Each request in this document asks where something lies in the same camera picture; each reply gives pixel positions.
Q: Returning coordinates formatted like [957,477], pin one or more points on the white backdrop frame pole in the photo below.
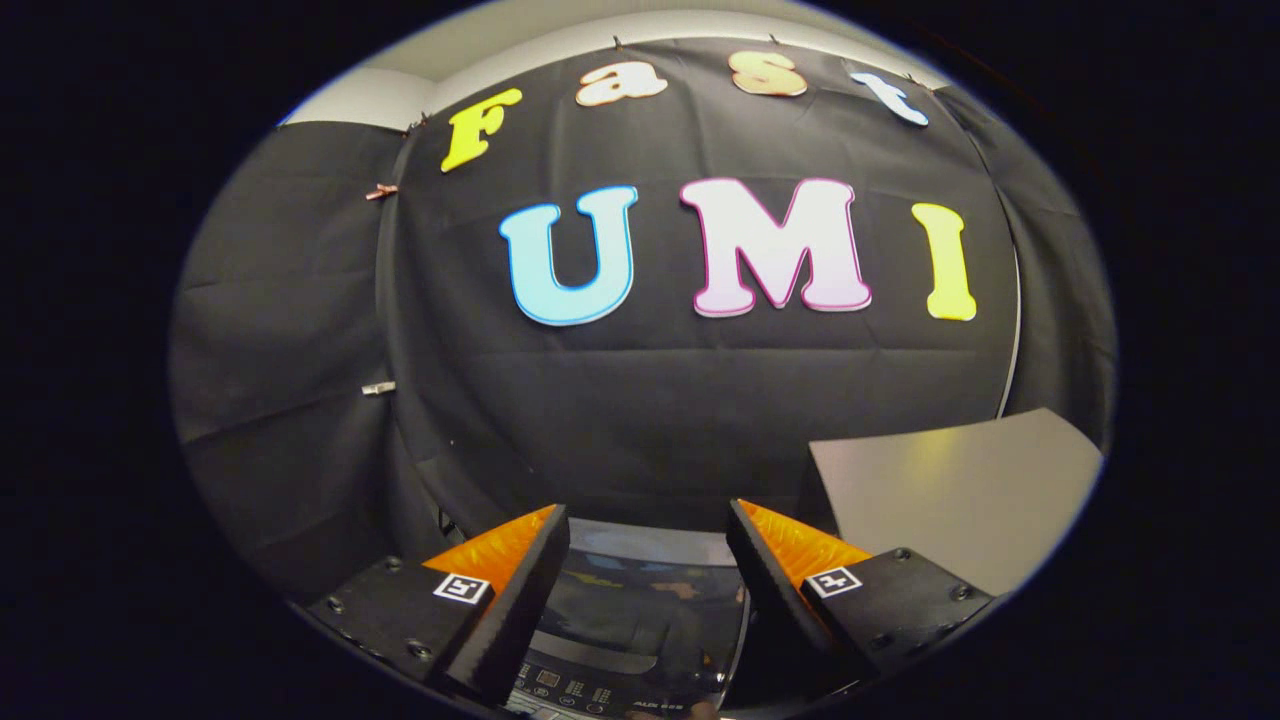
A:
[1013,340]

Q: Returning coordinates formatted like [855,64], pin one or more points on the silver cloth clip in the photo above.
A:
[378,388]

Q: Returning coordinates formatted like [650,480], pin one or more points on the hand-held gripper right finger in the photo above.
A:
[775,600]

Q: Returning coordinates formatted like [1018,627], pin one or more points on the black backdrop cloth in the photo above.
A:
[640,400]

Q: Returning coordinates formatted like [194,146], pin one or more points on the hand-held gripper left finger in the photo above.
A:
[520,590]

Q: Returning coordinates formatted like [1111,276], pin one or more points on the grey stand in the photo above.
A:
[950,490]

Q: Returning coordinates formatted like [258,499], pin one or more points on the grey washing machine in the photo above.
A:
[575,692]

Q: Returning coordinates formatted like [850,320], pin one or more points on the copper cloth clip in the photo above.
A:
[381,191]

